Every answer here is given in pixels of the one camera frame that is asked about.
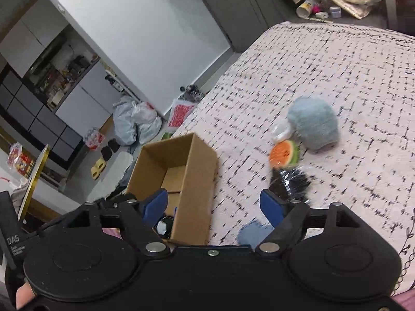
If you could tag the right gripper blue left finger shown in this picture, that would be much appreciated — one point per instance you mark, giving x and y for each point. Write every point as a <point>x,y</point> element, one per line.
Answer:
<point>154,207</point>

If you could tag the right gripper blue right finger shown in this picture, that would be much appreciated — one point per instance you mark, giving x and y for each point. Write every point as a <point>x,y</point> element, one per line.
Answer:
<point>273,207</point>

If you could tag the black pouch with white label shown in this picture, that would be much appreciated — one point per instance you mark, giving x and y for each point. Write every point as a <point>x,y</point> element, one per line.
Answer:
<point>164,226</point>

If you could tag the blue denim fuzzy pouch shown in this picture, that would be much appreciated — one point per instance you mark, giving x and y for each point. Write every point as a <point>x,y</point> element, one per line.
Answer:
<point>253,233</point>

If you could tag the black item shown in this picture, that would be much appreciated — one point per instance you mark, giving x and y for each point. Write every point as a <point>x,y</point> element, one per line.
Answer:
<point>290,184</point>

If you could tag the light blue plush toy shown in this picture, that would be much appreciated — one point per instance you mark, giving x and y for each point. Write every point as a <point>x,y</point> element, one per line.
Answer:
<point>314,121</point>

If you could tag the person's hand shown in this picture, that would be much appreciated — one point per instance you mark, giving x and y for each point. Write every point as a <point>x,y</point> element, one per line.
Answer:
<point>24,295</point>

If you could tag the white floor mat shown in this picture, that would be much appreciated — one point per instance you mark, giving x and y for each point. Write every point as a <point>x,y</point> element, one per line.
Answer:
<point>108,182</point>

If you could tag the brown cardboard box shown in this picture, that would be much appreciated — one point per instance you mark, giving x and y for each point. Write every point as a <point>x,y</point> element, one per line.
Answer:
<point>185,167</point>

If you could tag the orange watermelon slice toy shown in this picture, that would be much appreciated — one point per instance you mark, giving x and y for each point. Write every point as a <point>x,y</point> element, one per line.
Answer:
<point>284,154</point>

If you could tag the yellow slippers pair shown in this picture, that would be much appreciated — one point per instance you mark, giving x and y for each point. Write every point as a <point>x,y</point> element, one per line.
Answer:
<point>97,168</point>

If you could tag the black slippers pair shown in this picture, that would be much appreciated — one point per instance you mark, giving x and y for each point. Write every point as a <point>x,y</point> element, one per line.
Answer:
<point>111,148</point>

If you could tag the grey plastic garbage bag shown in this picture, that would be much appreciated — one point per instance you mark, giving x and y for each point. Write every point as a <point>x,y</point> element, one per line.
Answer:
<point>124,126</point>

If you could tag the white plastic garbage bag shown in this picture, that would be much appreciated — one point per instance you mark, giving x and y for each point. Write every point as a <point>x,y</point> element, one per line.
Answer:
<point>146,120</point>

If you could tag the red packaged bottle pack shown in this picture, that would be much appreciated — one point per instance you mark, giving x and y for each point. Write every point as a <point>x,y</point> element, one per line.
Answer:
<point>93,139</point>

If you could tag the red white plastic bag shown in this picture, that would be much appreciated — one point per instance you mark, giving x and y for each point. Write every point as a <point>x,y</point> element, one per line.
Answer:
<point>180,110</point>

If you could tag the white black patterned blanket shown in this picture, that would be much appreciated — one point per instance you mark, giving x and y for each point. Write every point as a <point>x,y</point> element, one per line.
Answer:
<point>349,93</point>

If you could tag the sneakers on floor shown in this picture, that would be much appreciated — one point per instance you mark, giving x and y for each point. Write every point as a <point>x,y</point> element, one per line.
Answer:
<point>191,93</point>

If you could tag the white kitchen cabinet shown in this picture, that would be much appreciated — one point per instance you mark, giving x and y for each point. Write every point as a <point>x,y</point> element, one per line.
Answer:
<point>90,103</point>

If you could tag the paper cup tube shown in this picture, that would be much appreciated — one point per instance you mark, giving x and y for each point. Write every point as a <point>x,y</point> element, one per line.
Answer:
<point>306,8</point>

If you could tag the grey door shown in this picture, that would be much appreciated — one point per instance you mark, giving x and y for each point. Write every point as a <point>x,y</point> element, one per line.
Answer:
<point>243,21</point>

